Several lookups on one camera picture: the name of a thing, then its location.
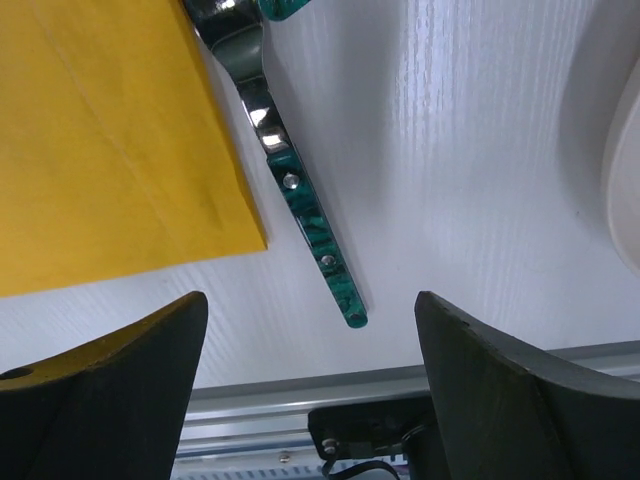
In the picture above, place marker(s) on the white bowl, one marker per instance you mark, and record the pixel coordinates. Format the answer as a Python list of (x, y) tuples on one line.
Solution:
[(599, 127)]

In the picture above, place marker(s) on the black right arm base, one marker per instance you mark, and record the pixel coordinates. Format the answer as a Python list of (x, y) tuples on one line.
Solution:
[(354, 439)]

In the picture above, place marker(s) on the aluminium rail frame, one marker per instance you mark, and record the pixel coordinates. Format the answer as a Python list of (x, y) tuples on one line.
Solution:
[(247, 418)]

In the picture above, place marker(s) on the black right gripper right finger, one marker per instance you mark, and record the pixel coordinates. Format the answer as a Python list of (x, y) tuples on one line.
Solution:
[(508, 410)]

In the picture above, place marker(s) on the green handled fork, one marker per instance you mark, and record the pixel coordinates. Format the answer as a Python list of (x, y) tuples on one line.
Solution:
[(233, 32)]

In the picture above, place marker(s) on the green handled spoon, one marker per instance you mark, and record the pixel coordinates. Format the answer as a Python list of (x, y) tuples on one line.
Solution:
[(280, 10)]

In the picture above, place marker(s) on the yellow cartoon placemat cloth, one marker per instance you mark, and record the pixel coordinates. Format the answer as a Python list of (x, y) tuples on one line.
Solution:
[(116, 158)]

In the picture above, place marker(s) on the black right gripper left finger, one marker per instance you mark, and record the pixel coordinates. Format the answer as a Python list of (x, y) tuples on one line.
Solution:
[(112, 408)]

